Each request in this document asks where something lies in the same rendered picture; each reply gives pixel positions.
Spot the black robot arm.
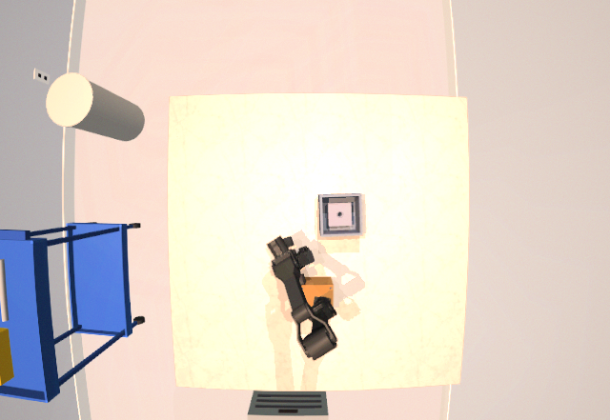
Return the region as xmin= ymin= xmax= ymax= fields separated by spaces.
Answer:
xmin=266 ymin=236 xmax=337 ymax=361

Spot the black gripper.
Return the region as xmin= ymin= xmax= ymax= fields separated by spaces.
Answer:
xmin=283 ymin=236 xmax=306 ymax=285

